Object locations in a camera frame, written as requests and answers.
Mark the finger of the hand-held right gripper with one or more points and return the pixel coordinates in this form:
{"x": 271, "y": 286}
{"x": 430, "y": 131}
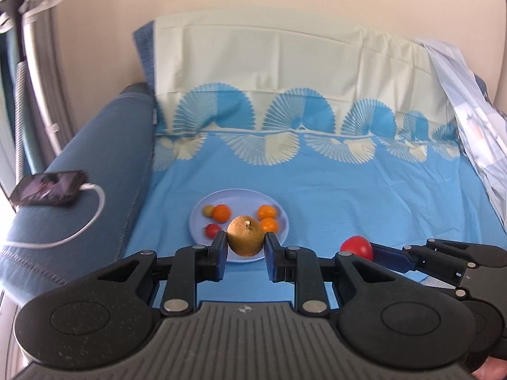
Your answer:
{"x": 392, "y": 259}
{"x": 467, "y": 247}

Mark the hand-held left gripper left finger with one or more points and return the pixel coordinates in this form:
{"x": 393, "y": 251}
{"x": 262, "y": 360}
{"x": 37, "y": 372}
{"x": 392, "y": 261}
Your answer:
{"x": 222, "y": 255}

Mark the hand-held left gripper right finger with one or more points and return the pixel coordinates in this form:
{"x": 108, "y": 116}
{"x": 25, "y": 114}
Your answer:
{"x": 269, "y": 257}

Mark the yellow-brown round pear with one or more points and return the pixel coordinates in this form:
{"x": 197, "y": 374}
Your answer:
{"x": 245, "y": 237}

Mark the large red tomato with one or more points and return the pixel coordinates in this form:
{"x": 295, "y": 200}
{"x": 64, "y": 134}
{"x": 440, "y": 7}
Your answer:
{"x": 356, "y": 247}

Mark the light blue round plate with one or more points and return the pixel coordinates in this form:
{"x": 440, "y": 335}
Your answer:
{"x": 237, "y": 200}

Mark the person's right hand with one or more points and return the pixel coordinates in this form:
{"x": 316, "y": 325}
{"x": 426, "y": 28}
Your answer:
{"x": 491, "y": 370}

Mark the small red cherry tomato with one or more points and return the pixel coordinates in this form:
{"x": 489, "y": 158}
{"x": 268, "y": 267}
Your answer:
{"x": 212, "y": 230}

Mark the small orange tangerine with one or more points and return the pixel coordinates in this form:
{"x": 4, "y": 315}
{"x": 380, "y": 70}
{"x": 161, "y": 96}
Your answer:
{"x": 267, "y": 210}
{"x": 221, "y": 213}
{"x": 270, "y": 225}

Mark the small yellow-green fruit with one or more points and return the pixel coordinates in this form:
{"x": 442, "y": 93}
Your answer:
{"x": 207, "y": 210}

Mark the blue fan-print bed sheet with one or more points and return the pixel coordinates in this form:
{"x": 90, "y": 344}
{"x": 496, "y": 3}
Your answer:
{"x": 317, "y": 174}

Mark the white plastic bag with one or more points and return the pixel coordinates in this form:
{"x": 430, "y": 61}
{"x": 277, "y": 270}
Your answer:
{"x": 475, "y": 118}

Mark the blue sofa armrest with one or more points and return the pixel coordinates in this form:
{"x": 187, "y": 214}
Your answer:
{"x": 91, "y": 158}

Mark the black smartphone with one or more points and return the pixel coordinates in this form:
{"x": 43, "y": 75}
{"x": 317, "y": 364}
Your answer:
{"x": 47, "y": 186}

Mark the white garment steamer stand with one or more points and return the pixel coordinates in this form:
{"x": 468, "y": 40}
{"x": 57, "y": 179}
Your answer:
{"x": 33, "y": 67}

